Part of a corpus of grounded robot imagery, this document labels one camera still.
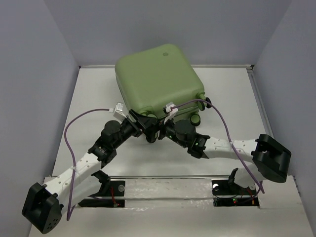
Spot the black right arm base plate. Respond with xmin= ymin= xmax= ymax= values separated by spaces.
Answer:
xmin=211 ymin=180 xmax=260 ymax=207

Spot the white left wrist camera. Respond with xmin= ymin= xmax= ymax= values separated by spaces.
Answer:
xmin=113 ymin=102 xmax=126 ymax=121

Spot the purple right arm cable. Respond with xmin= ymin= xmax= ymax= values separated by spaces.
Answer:
xmin=172 ymin=98 xmax=266 ymax=195

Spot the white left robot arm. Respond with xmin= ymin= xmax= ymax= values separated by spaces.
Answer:
xmin=22 ymin=110 xmax=159 ymax=234

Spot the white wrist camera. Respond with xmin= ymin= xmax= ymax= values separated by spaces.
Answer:
xmin=163 ymin=102 xmax=178 ymax=124
xmin=113 ymin=102 xmax=126 ymax=121

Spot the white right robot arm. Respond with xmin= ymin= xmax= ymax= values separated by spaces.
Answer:
xmin=145 ymin=120 xmax=291 ymax=194

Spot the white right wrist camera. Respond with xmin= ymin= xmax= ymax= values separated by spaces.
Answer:
xmin=163 ymin=102 xmax=178 ymax=124

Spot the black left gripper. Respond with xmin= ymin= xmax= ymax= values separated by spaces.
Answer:
xmin=113 ymin=109 xmax=156 ymax=149

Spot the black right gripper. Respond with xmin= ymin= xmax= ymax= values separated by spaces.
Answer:
xmin=145 ymin=113 xmax=188 ymax=148

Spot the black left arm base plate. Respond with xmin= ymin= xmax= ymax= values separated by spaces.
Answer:
xmin=78 ymin=180 xmax=125 ymax=208

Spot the green hard-shell suitcase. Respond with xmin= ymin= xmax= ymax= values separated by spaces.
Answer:
xmin=115 ymin=44 xmax=206 ymax=126

